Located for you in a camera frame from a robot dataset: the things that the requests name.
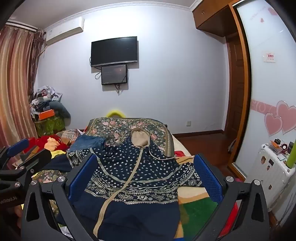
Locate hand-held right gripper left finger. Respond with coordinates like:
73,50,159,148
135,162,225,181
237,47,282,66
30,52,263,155
21,153,98,241

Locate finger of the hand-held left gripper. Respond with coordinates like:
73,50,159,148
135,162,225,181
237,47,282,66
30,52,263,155
0,149,53,189
0,138,30,167

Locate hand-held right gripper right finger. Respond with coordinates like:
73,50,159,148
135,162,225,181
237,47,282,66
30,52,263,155
194,153,270,241

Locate navy patterned hoodie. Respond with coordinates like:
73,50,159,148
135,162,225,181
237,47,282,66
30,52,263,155
46,127,204,241

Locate red and yellow clothes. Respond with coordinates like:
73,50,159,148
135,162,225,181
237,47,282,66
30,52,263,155
23,136,70,154

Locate yellow cloth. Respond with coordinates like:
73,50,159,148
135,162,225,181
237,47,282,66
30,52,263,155
50,149,68,159

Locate beige plush colourful blanket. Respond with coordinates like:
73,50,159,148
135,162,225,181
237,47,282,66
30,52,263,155
148,137,238,239

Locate blue jeans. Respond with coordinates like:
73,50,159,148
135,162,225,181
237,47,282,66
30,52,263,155
69,135,105,152

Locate brown striped cloth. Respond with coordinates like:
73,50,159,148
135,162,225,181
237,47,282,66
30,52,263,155
59,129,80,142

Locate orange box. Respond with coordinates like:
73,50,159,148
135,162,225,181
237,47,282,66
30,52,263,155
38,110,56,121

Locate dark grey cushion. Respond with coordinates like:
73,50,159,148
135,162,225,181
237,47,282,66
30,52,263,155
50,102,71,119

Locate pile of mixed clutter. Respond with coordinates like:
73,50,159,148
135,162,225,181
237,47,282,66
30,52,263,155
30,85,71,121

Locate green floral blanket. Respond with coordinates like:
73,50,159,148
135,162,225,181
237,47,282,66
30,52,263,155
32,117,174,186

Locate white suitcase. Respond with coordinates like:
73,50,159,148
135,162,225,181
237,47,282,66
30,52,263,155
245,142,295,214

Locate red striped curtain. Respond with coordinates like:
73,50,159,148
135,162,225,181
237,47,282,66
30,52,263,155
0,23,44,151

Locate small trinkets pile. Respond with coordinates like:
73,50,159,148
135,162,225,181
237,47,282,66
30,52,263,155
268,138,294,156

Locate lime green tube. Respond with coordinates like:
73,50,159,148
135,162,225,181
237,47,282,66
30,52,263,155
286,139,296,168

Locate wooden room door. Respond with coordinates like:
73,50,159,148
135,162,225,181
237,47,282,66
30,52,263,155
225,32,245,139

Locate white sliding wardrobe door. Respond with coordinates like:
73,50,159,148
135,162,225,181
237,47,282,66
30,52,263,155
235,0,296,179

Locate white air conditioner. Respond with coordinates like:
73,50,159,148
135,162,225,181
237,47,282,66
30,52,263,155
44,17,85,45

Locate red white paper notice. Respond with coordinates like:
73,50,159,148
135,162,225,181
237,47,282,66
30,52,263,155
262,51,277,62

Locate yellow ring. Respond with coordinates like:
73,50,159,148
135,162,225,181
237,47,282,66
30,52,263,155
106,110,126,118

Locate small black wall monitor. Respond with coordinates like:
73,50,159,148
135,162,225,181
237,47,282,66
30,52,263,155
101,64,128,86

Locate white curtain rail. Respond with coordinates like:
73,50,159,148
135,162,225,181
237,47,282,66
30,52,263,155
6,21,37,31

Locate black wall television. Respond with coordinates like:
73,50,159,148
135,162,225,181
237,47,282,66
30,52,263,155
91,36,139,67

